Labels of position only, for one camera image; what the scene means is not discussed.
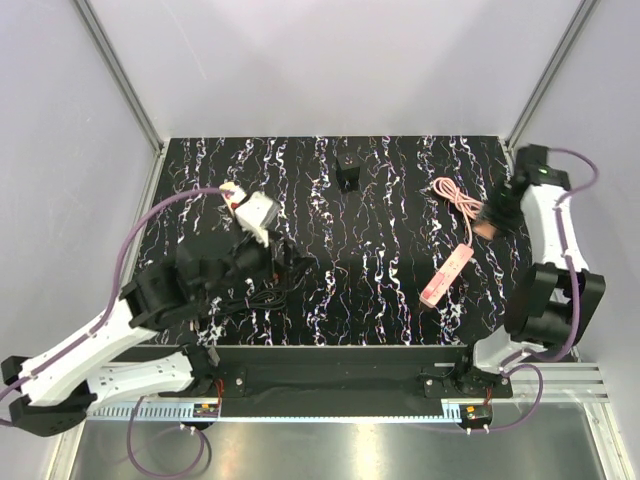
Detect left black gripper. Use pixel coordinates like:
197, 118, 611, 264
202, 223, 317, 302

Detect pink power strip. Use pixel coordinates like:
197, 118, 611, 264
420, 244, 474, 308

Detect pink plug adapter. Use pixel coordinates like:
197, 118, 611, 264
473, 221, 501, 241

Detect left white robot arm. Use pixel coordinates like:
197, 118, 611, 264
1, 233, 313, 437

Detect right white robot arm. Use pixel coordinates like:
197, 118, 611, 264
453, 144, 606, 397

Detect white red-socket power strip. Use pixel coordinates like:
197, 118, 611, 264
219, 182, 247, 216

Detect black cube socket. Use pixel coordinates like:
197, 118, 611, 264
336, 152, 361, 192

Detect pink coiled cable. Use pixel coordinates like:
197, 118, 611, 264
430, 176, 485, 246

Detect black power strip cable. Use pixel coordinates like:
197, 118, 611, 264
214, 284, 289, 316

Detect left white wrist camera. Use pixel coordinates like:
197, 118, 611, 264
234, 192, 280, 247

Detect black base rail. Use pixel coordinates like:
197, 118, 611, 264
215, 346, 513, 421

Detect white slotted cable duct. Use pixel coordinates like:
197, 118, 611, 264
89, 402, 195, 421

